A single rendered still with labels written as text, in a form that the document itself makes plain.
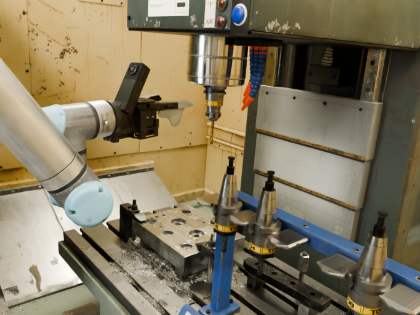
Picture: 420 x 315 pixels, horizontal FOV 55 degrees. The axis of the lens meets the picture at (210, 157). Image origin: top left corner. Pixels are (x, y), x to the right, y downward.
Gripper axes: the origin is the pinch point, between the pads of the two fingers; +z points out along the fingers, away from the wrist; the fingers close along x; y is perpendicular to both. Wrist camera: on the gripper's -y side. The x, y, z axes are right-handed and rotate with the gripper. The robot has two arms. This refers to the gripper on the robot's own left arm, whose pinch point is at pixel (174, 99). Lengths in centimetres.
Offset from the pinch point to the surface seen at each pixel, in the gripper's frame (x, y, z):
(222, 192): 21.3, 16.2, -7.1
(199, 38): 0.3, -14.2, 8.4
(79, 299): -46, 80, -1
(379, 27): 36, -19, 31
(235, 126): -58, 34, 111
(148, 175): -87, 60, 72
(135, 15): -11.5, -18.8, -2.1
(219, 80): 5.4, -4.4, 10.4
